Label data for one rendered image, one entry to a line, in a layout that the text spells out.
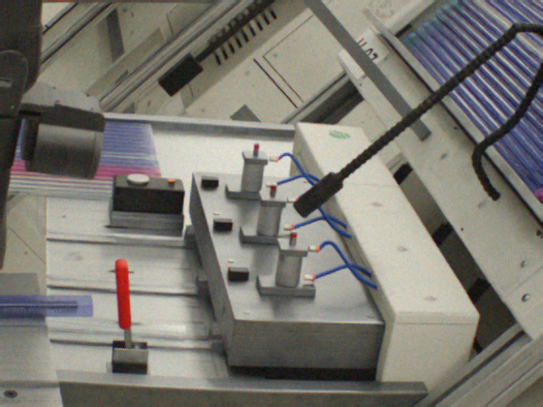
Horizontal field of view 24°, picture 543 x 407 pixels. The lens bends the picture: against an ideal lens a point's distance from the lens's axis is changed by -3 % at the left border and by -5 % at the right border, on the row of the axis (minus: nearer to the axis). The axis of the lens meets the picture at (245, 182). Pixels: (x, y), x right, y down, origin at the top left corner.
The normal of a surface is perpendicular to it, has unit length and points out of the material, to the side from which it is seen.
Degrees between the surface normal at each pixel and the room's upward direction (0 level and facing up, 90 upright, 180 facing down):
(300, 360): 90
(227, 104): 90
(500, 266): 90
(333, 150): 43
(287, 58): 90
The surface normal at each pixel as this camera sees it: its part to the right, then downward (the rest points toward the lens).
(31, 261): 0.14, 0.37
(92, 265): 0.12, -0.93
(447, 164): -0.63, -0.68
